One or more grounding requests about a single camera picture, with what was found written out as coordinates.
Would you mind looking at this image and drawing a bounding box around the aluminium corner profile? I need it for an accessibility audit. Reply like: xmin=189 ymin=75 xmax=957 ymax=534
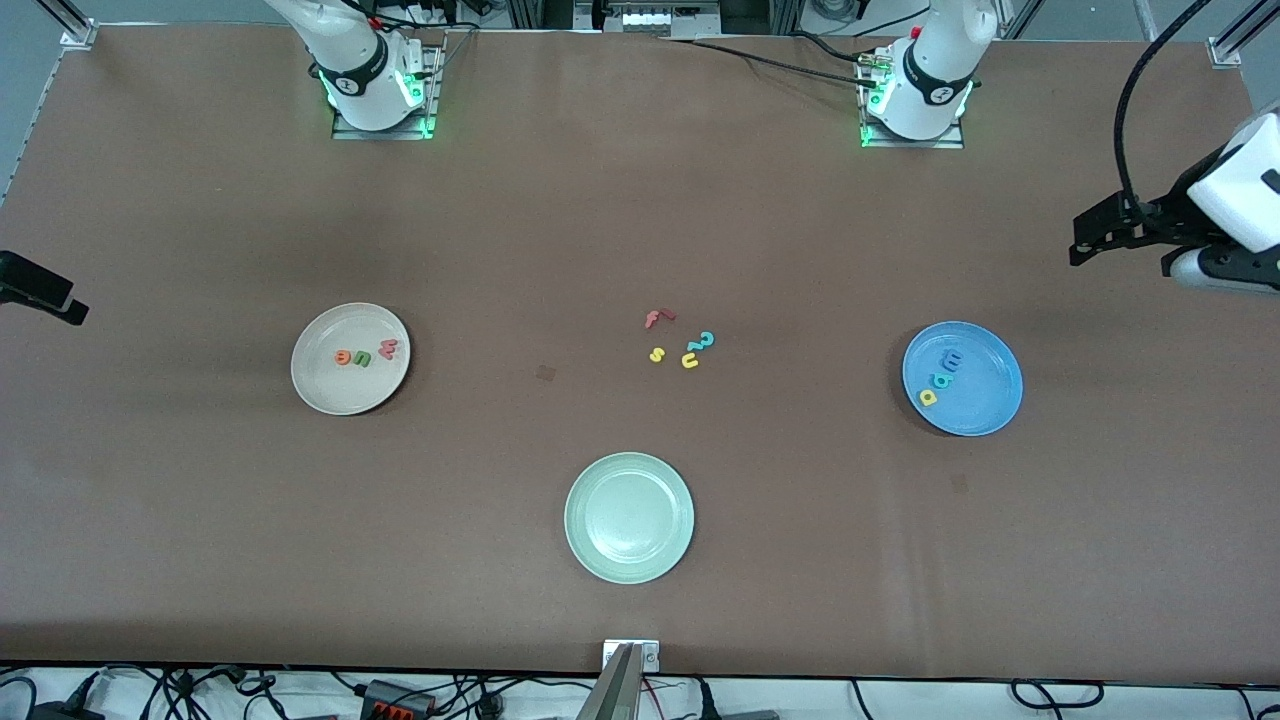
xmin=1207 ymin=0 xmax=1280 ymax=69
xmin=38 ymin=0 xmax=98 ymax=49

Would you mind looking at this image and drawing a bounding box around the aluminium camera mount post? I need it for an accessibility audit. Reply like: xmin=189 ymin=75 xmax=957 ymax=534
xmin=575 ymin=640 xmax=661 ymax=720

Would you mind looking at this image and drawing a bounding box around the black red power strip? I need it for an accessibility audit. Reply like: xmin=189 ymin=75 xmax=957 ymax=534
xmin=362 ymin=679 xmax=436 ymax=719

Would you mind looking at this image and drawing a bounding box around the beige brown plate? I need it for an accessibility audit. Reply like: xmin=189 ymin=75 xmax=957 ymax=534
xmin=290 ymin=302 xmax=412 ymax=417

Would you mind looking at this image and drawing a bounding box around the pale green plate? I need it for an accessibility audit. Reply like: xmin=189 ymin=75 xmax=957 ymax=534
xmin=564 ymin=452 xmax=696 ymax=586

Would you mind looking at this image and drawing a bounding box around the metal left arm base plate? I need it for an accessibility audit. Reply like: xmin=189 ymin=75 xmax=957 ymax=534
xmin=858 ymin=45 xmax=966 ymax=151

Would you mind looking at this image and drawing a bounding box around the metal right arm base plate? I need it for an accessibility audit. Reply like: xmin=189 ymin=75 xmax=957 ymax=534
xmin=330 ymin=38 xmax=441 ymax=142

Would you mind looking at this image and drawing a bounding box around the blue plate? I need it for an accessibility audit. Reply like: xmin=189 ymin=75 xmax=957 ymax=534
xmin=902 ymin=321 xmax=1025 ymax=438

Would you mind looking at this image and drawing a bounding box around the black cable on table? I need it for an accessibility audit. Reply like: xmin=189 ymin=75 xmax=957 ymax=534
xmin=655 ymin=35 xmax=881 ymax=91

